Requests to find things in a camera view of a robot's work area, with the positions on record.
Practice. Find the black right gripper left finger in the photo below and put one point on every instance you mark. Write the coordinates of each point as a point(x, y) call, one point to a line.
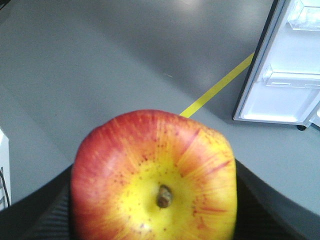
point(43, 215)

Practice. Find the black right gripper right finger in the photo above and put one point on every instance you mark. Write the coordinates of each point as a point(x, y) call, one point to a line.
point(263, 213)

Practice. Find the red yellow apple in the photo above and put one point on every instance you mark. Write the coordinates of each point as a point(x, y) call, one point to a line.
point(154, 175)

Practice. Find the open fridge door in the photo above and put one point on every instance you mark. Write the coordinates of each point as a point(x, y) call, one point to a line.
point(282, 85)

